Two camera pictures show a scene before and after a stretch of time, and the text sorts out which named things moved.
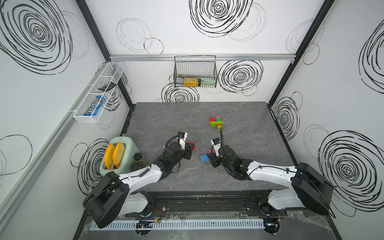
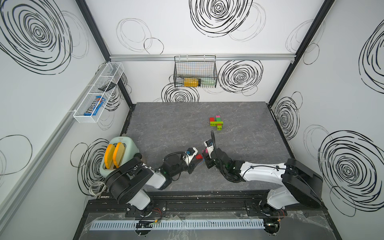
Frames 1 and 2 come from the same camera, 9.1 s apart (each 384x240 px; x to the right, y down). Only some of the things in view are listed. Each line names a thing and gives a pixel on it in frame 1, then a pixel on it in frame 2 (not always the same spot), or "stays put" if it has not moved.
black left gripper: (187, 151) to (191, 166)
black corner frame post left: (86, 14) stays put
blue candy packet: (95, 106) stays put
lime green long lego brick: (214, 123) stays put
